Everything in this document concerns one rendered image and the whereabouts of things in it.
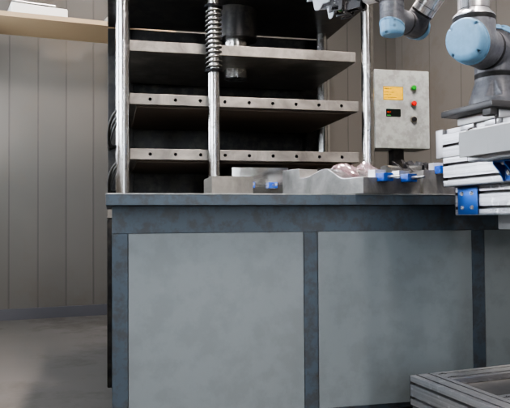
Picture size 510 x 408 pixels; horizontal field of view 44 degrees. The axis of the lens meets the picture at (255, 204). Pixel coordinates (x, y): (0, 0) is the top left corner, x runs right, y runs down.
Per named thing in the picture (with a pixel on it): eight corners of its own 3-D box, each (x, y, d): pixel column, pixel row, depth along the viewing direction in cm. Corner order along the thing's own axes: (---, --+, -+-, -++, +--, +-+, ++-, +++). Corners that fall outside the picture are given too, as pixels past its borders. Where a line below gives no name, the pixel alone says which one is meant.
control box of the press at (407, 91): (435, 360, 319) (431, 70, 323) (380, 363, 313) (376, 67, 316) (415, 351, 341) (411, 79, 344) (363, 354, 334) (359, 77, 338)
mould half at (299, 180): (420, 194, 224) (420, 163, 225) (363, 193, 211) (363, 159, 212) (334, 198, 268) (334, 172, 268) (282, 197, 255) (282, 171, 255)
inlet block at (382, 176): (405, 184, 209) (405, 167, 209) (394, 184, 207) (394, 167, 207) (379, 185, 221) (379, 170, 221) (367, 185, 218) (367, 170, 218)
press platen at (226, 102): (359, 111, 310) (359, 101, 310) (129, 104, 286) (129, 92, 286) (312, 132, 382) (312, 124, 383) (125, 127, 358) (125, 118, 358)
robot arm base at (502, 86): (535, 104, 183) (534, 70, 183) (493, 101, 177) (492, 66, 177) (498, 113, 197) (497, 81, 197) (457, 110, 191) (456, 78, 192)
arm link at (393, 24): (415, 37, 199) (414, 2, 199) (396, 30, 191) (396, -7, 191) (393, 42, 204) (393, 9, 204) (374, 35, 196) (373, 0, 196)
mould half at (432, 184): (488, 194, 234) (487, 158, 234) (423, 194, 228) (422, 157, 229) (422, 199, 283) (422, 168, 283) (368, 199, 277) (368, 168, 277)
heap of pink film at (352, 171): (390, 179, 233) (390, 158, 233) (352, 178, 224) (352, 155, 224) (346, 183, 255) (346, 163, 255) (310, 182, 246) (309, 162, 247)
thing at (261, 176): (288, 204, 300) (287, 167, 301) (231, 204, 294) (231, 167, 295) (263, 206, 349) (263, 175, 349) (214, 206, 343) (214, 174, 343)
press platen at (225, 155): (359, 162, 310) (359, 152, 310) (129, 159, 285) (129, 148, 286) (312, 173, 382) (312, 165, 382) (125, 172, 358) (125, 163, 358)
